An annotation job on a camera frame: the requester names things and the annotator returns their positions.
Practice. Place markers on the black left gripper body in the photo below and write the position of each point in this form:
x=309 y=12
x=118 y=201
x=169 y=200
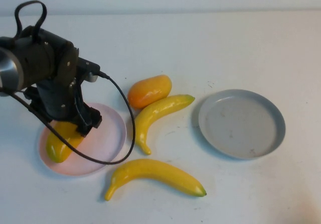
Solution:
x=57 y=101

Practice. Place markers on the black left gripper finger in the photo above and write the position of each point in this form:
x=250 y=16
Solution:
x=84 y=129

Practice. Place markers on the yellow mango with green tip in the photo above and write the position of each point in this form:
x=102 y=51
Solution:
x=57 y=148

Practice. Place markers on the slim curved yellow banana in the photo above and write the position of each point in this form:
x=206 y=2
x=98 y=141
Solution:
x=155 y=111

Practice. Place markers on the orange-tinted yellow mango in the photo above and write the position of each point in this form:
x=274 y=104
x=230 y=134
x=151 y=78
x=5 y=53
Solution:
x=150 y=91

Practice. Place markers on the large yellow banana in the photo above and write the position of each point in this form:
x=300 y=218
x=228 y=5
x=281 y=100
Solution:
x=155 y=171

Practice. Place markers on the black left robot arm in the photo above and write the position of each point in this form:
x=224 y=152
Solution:
x=32 y=58

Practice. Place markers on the pink round plate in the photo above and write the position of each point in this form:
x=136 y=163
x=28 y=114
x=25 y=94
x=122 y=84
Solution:
x=105 y=138

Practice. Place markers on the grey-blue round plate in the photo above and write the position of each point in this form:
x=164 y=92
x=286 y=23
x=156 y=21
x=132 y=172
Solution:
x=238 y=128

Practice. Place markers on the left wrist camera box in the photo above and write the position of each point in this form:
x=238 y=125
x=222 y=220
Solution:
x=87 y=64

